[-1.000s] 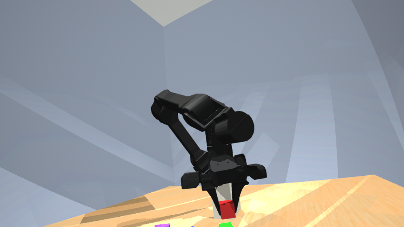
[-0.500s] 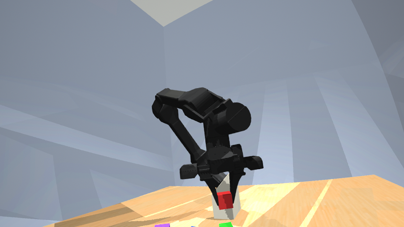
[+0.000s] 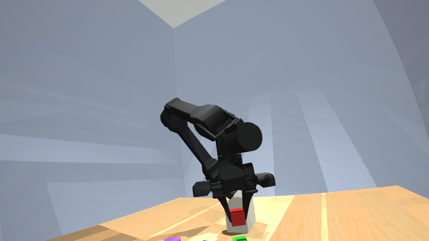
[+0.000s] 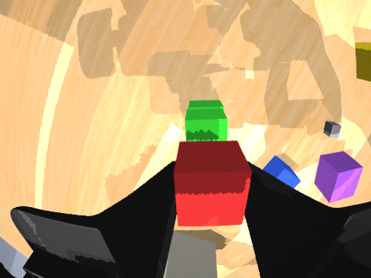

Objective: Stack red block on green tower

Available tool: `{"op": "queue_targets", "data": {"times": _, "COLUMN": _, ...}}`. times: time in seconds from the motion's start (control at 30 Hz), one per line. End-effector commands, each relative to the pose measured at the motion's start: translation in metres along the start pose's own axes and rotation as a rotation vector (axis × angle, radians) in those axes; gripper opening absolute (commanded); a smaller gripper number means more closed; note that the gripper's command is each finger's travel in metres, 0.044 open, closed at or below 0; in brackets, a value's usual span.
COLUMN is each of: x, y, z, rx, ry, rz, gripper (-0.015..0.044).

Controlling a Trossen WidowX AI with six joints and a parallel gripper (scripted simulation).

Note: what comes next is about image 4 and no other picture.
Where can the blue cube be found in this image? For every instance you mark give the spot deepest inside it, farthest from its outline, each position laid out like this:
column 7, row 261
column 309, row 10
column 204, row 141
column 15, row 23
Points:
column 276, row 167

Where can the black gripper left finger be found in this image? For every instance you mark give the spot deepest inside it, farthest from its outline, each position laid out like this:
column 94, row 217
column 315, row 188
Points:
column 130, row 239

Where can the purple cube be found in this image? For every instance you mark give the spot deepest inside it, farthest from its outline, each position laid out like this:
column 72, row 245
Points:
column 337, row 176

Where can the red block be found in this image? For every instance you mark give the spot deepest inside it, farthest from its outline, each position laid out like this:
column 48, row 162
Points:
column 212, row 181

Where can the green block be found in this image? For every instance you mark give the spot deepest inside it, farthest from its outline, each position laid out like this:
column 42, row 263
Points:
column 205, row 104
column 205, row 125

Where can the yellow block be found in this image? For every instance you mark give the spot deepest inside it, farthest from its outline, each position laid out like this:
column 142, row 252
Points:
column 363, row 61

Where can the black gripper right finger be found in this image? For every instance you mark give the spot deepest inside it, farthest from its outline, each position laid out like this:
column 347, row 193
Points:
column 293, row 235

